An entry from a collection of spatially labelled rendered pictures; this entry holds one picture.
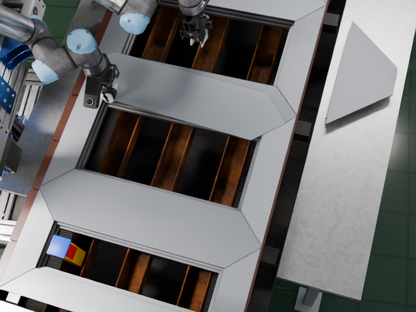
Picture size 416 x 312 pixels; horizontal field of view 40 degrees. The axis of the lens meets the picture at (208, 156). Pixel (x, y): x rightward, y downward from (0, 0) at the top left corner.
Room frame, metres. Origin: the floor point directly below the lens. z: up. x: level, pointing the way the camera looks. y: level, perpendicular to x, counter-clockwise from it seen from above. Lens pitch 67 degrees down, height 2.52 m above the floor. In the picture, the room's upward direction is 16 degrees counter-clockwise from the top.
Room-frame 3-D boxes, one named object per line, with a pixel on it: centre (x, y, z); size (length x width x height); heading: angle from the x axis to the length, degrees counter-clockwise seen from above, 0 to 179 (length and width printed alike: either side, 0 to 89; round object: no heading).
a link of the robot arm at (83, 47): (1.00, 0.26, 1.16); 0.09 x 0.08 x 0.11; 107
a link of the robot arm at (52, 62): (0.99, 0.36, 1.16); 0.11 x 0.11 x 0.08; 17
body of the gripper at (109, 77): (1.01, 0.25, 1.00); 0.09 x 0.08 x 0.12; 148
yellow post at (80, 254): (0.53, 0.51, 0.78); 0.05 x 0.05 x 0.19; 58
